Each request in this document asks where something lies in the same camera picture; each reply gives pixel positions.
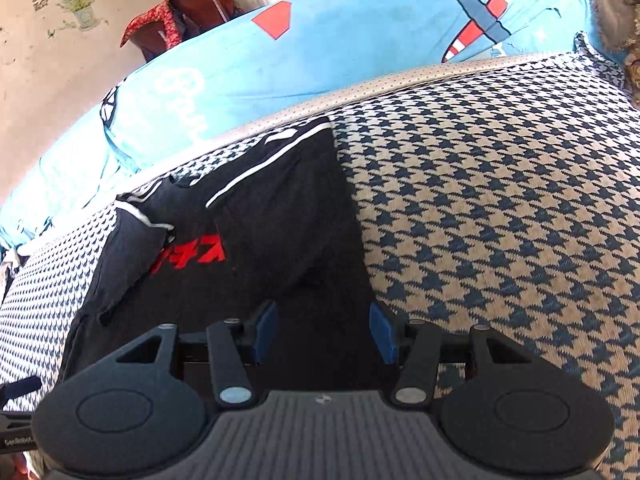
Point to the red patterned cloth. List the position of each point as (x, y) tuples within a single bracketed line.
[(150, 22)]

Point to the brown fringed cushion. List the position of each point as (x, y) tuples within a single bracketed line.
[(617, 25)]

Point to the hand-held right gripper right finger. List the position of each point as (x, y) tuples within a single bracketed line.
[(381, 335)]

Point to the potted plant wall sticker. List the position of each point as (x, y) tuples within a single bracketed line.
[(77, 2)]

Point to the dark wooden chair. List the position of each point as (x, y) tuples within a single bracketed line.
[(205, 5)]

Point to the black T-shirt with red print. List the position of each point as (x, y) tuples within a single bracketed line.
[(280, 220)]

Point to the houndstooth sofa mat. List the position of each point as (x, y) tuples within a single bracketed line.
[(500, 210)]

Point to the blue printed blanket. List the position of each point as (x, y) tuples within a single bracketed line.
[(350, 55)]

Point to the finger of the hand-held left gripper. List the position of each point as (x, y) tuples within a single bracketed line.
[(22, 387)]

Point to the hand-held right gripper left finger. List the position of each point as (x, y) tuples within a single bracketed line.
[(267, 332)]

